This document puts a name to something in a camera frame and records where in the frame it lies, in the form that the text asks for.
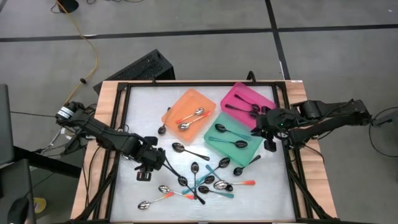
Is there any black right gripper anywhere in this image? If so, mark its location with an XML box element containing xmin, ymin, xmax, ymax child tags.
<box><xmin>257</xmin><ymin>105</ymin><xmax>295</xmax><ymax>153</ymax></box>

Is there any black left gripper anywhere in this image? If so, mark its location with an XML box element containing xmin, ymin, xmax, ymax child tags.
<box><xmin>126</xmin><ymin>136</ymin><xmax>163</xmax><ymax>182</ymax></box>

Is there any orange-handled silver spoon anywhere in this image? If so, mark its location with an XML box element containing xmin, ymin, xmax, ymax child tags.
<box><xmin>175</xmin><ymin>107</ymin><xmax>205</xmax><ymax>124</ymax></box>
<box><xmin>158</xmin><ymin>184</ymin><xmax>195</xmax><ymax>200</ymax></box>
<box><xmin>178</xmin><ymin>111</ymin><xmax>212</xmax><ymax>131</ymax></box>
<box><xmin>213</xmin><ymin>179</ymin><xmax>256</xmax><ymax>190</ymax></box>

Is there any pink plastic tray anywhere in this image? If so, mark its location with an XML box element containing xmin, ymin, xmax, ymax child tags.
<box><xmin>220</xmin><ymin>82</ymin><xmax>277</xmax><ymax>130</ymax></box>

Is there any teal plastic tray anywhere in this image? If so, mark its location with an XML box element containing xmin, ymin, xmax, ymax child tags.
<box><xmin>203</xmin><ymin>111</ymin><xmax>265</xmax><ymax>168</ymax></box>

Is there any orange plastic tray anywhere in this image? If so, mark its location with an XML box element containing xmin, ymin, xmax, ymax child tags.
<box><xmin>160</xmin><ymin>88</ymin><xmax>217</xmax><ymax>146</ymax></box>

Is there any black desk beam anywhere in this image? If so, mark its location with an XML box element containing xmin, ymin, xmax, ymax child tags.
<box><xmin>12</xmin><ymin>146</ymin><xmax>82</xmax><ymax>179</ymax></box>

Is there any yellow floor sticker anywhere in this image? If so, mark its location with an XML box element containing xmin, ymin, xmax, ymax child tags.
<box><xmin>33</xmin><ymin>197</ymin><xmax>47</xmax><ymax>215</ymax></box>

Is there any grey floor box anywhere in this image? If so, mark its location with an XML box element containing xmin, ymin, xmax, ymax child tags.
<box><xmin>371</xmin><ymin>111</ymin><xmax>398</xmax><ymax>127</ymax></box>

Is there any black computer mouse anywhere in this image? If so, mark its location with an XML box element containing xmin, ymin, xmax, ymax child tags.
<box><xmin>7</xmin><ymin>197</ymin><xmax>30</xmax><ymax>224</ymax></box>

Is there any black computer monitor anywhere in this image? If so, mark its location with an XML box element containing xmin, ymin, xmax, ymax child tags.
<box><xmin>0</xmin><ymin>83</ymin><xmax>15</xmax><ymax>166</ymax></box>

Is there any black round floor stand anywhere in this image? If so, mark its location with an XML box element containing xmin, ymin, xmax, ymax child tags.
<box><xmin>57</xmin><ymin>0</ymin><xmax>80</xmax><ymax>14</ymax></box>

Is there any black camera cable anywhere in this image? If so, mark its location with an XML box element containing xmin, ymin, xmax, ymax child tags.
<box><xmin>160</xmin><ymin>154</ymin><xmax>183</xmax><ymax>178</ymax></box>

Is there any orange and white plastic handle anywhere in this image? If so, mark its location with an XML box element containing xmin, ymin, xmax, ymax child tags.
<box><xmin>137</xmin><ymin>191</ymin><xmax>175</xmax><ymax>210</ymax></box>

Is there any black mount bracket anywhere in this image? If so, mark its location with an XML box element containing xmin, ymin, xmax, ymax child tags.
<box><xmin>247</xmin><ymin>70</ymin><xmax>259</xmax><ymax>85</ymax></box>

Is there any yellow cable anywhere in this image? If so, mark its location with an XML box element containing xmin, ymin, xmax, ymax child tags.
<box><xmin>55</xmin><ymin>0</ymin><xmax>100</xmax><ymax>106</ymax></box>

